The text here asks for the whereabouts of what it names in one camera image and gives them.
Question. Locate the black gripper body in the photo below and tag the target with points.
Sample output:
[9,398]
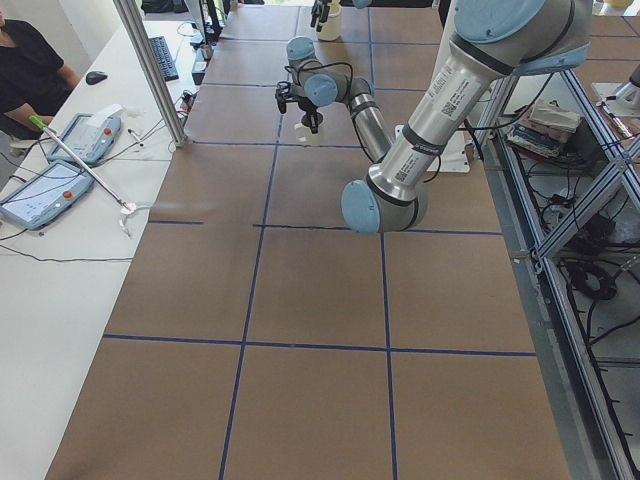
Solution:
[306,107]
[320,9]

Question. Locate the white cup with handle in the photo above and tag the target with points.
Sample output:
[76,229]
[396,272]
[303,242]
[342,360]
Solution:
[305,136]

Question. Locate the cream cylindrical bin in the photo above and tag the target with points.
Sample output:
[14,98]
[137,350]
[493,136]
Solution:
[331,28]

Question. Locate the black keyboard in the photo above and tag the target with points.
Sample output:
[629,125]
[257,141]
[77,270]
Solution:
[163,58]

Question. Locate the black marker pen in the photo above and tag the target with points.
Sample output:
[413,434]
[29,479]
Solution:
[136,137]

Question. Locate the reacher grabber tool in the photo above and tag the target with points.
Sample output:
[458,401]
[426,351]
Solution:
[127,209]

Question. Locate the black computer mouse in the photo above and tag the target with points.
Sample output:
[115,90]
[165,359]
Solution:
[95,77]

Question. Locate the upper teach pendant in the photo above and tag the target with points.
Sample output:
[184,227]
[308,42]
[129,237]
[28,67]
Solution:
[90,142]

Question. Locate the teach pendant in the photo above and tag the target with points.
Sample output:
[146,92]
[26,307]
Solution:
[46,196]
[90,142]

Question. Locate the stack of books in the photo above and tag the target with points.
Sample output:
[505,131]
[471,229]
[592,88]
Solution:
[544,129]

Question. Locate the lower teach pendant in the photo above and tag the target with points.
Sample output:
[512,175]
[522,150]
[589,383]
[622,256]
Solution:
[46,196]

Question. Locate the person in black shirt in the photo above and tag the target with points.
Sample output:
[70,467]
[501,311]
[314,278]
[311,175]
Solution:
[35,80]

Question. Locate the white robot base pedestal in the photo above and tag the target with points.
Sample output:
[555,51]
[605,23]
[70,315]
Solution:
[453,159]

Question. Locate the aluminium frame post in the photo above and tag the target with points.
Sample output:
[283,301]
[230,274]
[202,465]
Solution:
[134,26]

